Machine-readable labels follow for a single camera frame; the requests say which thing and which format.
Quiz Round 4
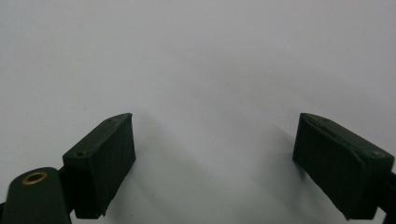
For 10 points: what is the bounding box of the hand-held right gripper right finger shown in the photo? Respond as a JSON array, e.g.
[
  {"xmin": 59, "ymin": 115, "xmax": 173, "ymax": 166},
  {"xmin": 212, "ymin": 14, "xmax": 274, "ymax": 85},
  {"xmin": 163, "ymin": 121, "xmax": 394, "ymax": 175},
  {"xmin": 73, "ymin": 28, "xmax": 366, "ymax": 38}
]
[{"xmin": 291, "ymin": 112, "xmax": 395, "ymax": 221}]

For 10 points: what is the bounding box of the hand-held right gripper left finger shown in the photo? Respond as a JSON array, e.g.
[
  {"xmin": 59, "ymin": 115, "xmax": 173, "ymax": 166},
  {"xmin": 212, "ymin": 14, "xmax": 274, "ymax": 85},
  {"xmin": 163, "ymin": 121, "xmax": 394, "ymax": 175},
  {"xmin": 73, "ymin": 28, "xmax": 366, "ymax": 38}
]
[{"xmin": 62, "ymin": 112, "xmax": 137, "ymax": 219}]

